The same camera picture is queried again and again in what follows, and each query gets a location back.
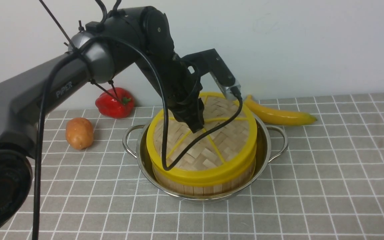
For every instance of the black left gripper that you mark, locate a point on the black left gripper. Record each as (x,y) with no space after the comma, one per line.
(182,87)

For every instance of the red bell pepper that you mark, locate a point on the red bell pepper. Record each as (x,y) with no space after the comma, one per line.
(110,107)

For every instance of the bamboo steamer basket yellow rim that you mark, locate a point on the bamboo steamer basket yellow rim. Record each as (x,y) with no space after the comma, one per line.
(205,188)

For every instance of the stainless steel pot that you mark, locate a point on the stainless steel pot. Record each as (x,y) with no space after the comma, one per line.
(263,158)

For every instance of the yellow banana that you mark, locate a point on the yellow banana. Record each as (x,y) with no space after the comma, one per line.
(279,117)

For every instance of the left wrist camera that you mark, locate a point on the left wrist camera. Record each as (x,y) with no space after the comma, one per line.
(209,62)

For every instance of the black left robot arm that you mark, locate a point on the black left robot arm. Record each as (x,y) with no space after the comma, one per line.
(96,54)

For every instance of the grey checked tablecloth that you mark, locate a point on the grey checked tablecloth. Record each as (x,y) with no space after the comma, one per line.
(328,185)

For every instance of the woven bamboo steamer lid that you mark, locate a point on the woven bamboo steamer lid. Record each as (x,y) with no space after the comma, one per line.
(218,158)

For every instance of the brown potato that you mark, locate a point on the brown potato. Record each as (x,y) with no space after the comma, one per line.
(79,133)

